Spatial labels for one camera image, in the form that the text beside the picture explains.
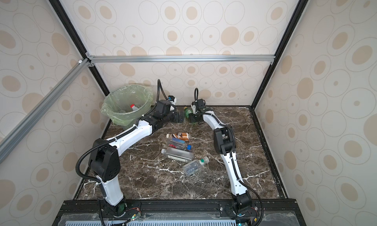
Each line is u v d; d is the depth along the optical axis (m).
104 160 0.47
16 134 0.53
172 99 0.78
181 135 0.96
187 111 1.10
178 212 0.73
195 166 0.88
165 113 0.69
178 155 0.91
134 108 1.03
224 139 0.68
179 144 0.97
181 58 0.90
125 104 1.00
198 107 0.90
